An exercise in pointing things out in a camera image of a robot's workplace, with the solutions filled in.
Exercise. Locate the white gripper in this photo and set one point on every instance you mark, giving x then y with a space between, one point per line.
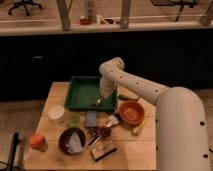
106 87

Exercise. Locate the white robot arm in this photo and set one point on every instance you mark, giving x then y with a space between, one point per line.
181 131

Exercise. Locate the green plastic tray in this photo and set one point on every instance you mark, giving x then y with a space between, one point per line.
82 93

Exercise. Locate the green cucumber toy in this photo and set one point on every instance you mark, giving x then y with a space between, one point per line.
127 98

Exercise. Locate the white crumpled object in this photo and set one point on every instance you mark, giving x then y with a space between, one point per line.
112 121

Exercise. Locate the orange bowl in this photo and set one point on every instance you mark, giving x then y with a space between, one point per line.
131 112

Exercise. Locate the dark brown grape bunch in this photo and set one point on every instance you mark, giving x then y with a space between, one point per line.
103 131

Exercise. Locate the green cup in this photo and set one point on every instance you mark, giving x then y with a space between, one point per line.
73 120

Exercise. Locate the yellow banana toy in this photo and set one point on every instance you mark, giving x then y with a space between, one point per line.
137 130

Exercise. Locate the white cup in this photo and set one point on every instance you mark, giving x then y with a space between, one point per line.
56 113

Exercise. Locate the black wooden brush block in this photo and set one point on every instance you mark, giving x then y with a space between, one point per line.
102 150

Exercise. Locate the dark brown bowl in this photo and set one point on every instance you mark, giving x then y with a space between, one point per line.
72 141

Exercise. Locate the red object on shelf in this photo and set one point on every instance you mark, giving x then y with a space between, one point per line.
84 21

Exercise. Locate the black pole stand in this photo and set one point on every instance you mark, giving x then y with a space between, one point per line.
12 153

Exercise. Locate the black office chair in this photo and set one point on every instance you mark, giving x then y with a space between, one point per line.
24 3

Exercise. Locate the wooden table frame leg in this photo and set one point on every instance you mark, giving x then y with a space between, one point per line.
64 14
125 13

